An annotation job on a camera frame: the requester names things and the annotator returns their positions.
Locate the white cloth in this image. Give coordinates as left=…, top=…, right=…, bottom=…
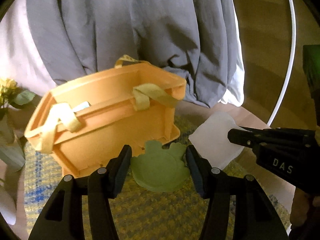
left=189, top=112, right=244, bottom=170

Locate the green frog sponge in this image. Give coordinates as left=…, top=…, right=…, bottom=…
left=130, top=140, right=190, bottom=192

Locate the operator right hand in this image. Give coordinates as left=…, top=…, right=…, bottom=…
left=290, top=188, right=319, bottom=228

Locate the yellow blue plaid mat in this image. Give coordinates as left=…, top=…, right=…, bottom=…
left=23, top=115, right=292, bottom=240

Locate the orange plastic basket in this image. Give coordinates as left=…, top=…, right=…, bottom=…
left=24, top=55, right=187, bottom=177

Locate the grey ribbed vase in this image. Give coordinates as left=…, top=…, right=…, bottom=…
left=1, top=113, right=25, bottom=171

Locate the white plant pot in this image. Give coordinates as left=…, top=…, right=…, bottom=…
left=0, top=186, right=16, bottom=225

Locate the green sleeve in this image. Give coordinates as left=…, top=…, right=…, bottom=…
left=303, top=44, right=320, bottom=99

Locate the sunflower bouquet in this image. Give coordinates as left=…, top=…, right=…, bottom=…
left=1, top=78, right=36, bottom=109

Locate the grey curtain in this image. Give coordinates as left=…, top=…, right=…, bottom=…
left=26, top=0, right=245, bottom=107

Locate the white sheer curtain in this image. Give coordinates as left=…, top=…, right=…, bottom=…
left=1, top=0, right=56, bottom=96

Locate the white cable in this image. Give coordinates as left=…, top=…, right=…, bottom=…
left=267, top=0, right=297, bottom=127

